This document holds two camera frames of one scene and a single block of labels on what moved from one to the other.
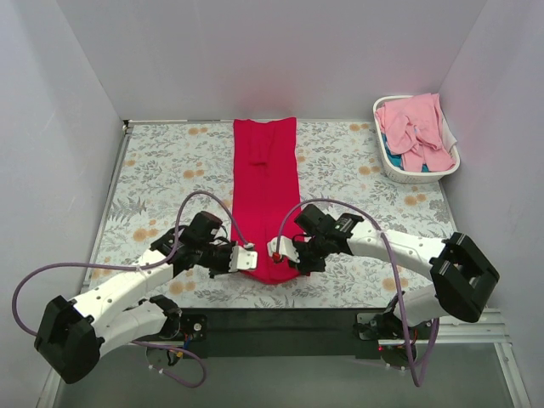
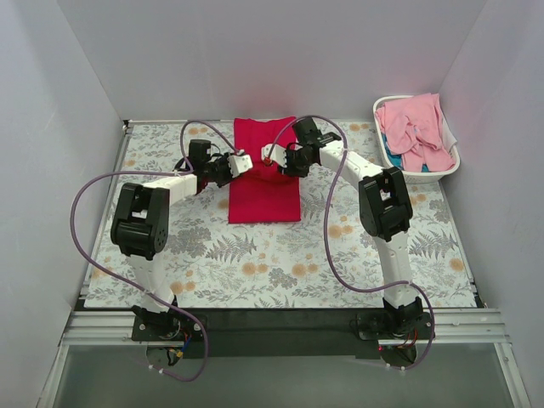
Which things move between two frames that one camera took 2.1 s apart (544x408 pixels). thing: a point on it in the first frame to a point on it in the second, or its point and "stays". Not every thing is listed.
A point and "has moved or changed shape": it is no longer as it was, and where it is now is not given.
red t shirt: x=265 y=184 has moved or changed shape
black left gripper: x=225 y=262 to x=227 y=171
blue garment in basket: x=395 y=159 stays
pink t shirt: x=413 y=127 stays
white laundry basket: x=392 y=169 stays
